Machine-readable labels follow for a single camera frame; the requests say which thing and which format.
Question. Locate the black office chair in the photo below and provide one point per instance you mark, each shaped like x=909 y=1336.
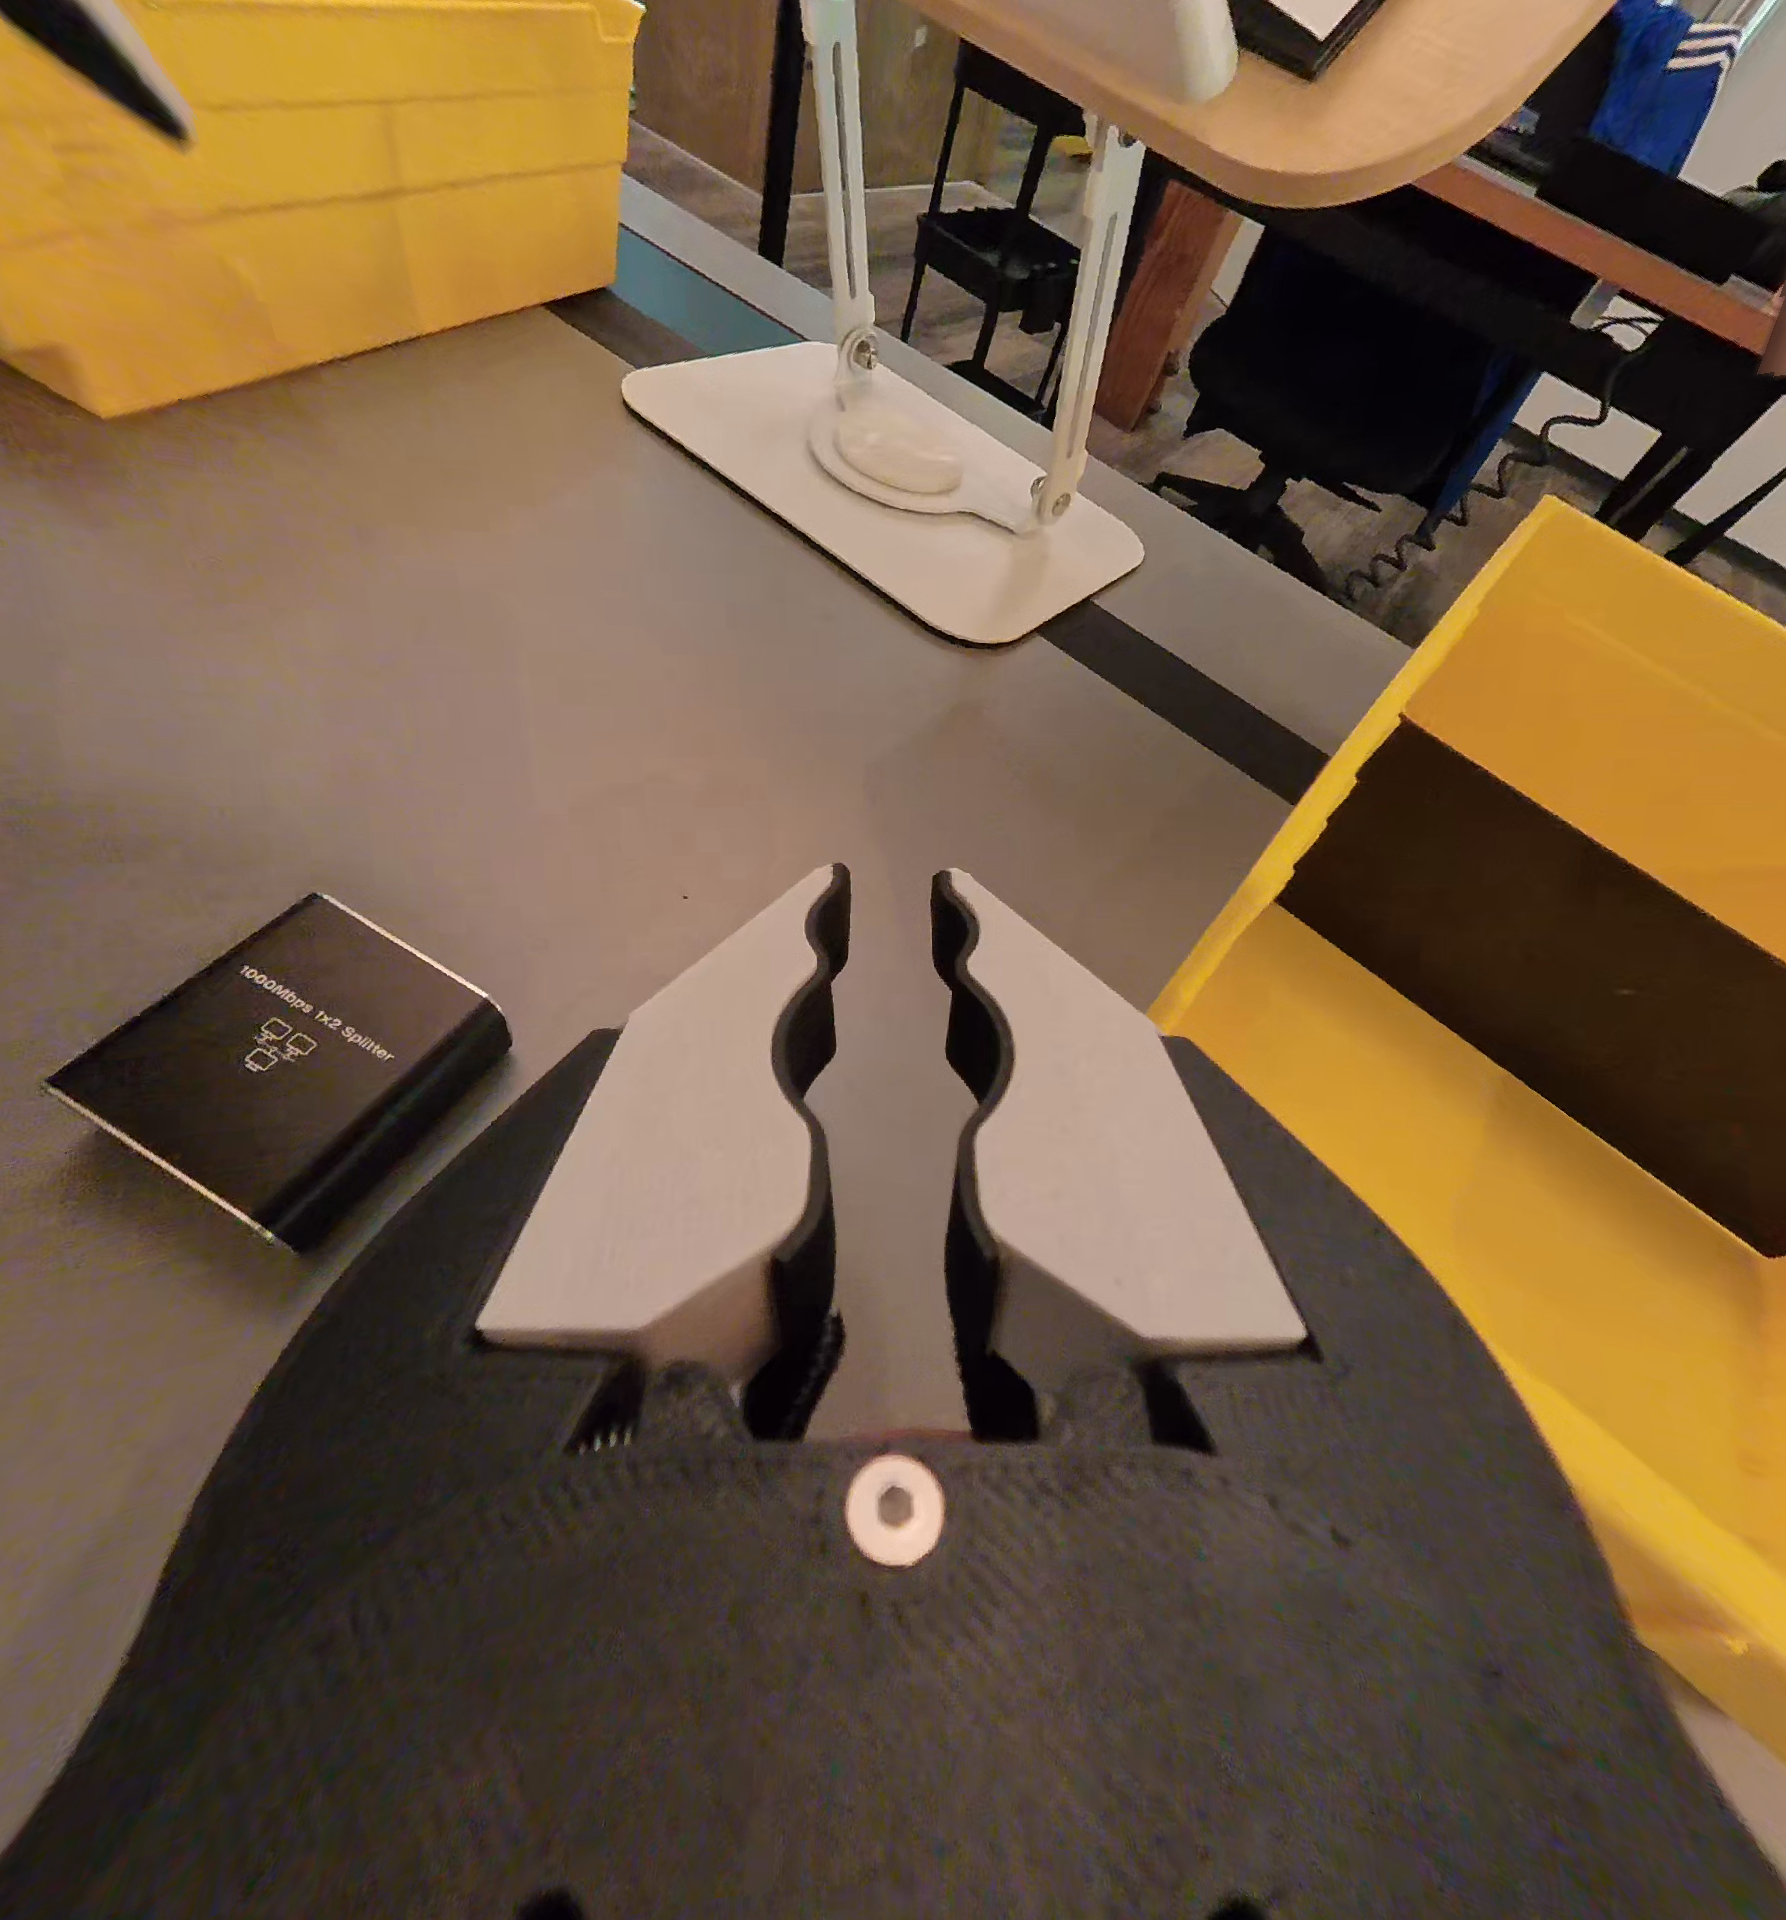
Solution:
x=1327 y=376

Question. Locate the wooden post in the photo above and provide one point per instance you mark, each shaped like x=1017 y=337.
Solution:
x=1162 y=316

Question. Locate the black ethernet splitter box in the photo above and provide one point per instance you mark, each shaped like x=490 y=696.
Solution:
x=278 y=1065

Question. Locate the white and wooden document stand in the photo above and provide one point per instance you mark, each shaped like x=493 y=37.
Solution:
x=774 y=435

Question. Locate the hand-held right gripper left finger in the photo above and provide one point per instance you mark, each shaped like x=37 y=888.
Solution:
x=653 y=1170

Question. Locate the brown wooden desk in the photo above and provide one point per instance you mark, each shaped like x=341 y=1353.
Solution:
x=1659 y=293

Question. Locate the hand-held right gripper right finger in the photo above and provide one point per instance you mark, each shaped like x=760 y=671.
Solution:
x=1117 y=1186

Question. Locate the yellow plastic bin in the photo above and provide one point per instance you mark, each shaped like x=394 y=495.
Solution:
x=1613 y=705
x=309 y=225

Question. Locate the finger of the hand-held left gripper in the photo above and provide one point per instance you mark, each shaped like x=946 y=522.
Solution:
x=105 y=46

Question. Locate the black rolling cart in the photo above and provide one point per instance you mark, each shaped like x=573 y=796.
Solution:
x=983 y=255

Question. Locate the blue striped jacket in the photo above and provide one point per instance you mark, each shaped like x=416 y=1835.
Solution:
x=1672 y=74

